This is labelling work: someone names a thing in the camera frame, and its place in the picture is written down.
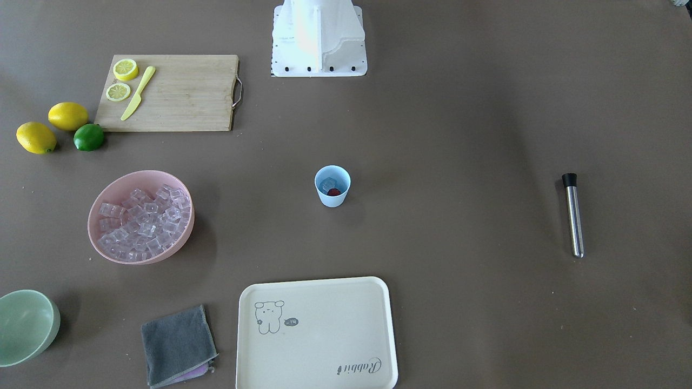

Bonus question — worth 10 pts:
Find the clear ice cube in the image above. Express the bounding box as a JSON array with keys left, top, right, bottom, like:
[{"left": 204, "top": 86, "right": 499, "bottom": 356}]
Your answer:
[{"left": 319, "top": 177, "right": 338, "bottom": 195}]

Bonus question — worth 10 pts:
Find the light blue plastic cup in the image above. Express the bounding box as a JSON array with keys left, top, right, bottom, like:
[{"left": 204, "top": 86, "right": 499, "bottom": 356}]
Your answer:
[{"left": 314, "top": 165, "right": 351, "bottom": 207}]

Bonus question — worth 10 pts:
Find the steel muddler black tip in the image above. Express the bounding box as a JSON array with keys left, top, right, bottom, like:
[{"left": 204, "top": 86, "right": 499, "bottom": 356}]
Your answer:
[{"left": 562, "top": 172, "right": 585, "bottom": 258}]

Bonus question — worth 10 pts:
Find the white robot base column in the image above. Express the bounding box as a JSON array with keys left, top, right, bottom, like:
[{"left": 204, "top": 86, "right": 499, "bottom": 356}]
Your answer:
[{"left": 270, "top": 1, "right": 368, "bottom": 77}]

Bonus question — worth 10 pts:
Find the pile of clear ice cubes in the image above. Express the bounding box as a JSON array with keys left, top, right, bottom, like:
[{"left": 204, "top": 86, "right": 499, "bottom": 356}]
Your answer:
[{"left": 96, "top": 184, "right": 192, "bottom": 263}]

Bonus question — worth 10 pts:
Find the cream rabbit tray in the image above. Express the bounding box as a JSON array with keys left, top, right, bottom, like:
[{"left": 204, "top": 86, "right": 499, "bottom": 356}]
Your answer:
[{"left": 235, "top": 276, "right": 398, "bottom": 388}]

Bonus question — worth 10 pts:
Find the pink bowl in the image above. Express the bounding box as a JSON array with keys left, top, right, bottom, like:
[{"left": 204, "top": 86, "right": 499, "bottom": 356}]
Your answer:
[{"left": 87, "top": 170, "right": 195, "bottom": 264}]

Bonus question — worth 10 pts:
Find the grey folded cloth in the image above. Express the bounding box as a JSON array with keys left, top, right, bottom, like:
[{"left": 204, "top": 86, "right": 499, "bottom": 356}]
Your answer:
[{"left": 141, "top": 305, "right": 218, "bottom": 388}]

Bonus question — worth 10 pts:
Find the wooden cutting board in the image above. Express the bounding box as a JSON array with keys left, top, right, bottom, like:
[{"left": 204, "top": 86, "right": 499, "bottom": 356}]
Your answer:
[{"left": 93, "top": 54, "right": 239, "bottom": 132}]

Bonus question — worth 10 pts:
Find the yellow plastic knife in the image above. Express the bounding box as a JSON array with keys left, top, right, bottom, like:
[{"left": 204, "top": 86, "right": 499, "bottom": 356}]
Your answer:
[{"left": 120, "top": 66, "right": 156, "bottom": 121}]

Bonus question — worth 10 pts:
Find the lemon half slice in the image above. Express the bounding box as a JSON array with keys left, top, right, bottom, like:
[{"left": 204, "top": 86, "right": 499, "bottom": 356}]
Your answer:
[
  {"left": 104, "top": 82, "right": 131, "bottom": 103},
  {"left": 112, "top": 58, "right": 139, "bottom": 81}
]

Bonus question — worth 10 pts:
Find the green lime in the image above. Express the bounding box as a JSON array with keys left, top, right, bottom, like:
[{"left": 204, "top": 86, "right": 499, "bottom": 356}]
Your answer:
[{"left": 72, "top": 124, "right": 105, "bottom": 152}]

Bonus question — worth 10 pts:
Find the yellow lemon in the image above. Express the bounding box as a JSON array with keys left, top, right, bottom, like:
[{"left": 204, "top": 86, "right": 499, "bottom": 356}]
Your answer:
[
  {"left": 16, "top": 122, "right": 57, "bottom": 155},
  {"left": 48, "top": 102, "right": 89, "bottom": 131}
]

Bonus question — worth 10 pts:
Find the mint green bowl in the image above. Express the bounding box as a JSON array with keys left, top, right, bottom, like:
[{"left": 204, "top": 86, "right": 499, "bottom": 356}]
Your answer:
[{"left": 1, "top": 290, "right": 61, "bottom": 367}]

